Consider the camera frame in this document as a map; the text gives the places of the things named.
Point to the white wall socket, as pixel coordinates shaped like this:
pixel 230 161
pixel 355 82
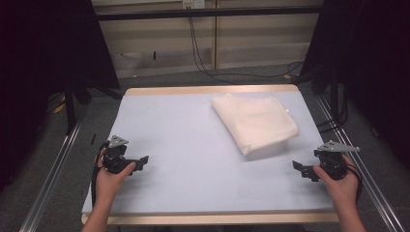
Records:
pixel 193 4

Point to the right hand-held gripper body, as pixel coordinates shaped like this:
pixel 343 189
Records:
pixel 332 161

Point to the cream mesh cloth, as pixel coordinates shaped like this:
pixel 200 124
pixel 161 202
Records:
pixel 254 121

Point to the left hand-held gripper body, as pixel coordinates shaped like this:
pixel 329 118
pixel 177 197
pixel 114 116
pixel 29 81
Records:
pixel 117 154

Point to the black metal stand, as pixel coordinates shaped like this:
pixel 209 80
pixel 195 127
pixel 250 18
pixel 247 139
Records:
pixel 70 109

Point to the black curtain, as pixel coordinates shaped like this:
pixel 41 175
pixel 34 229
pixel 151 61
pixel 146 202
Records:
pixel 38 64
pixel 374 64

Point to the person's left hand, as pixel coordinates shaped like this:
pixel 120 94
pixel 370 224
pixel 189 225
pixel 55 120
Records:
pixel 109 183

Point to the black horizontal bar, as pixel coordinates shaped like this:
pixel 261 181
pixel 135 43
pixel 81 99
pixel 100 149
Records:
pixel 206 13

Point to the aluminium rail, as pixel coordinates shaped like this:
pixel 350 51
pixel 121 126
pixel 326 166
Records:
pixel 51 180
pixel 364 174

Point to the yellow tape strip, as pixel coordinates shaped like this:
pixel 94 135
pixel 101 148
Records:
pixel 58 106

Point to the person's right hand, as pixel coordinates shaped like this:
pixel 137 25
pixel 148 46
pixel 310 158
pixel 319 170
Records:
pixel 343 190

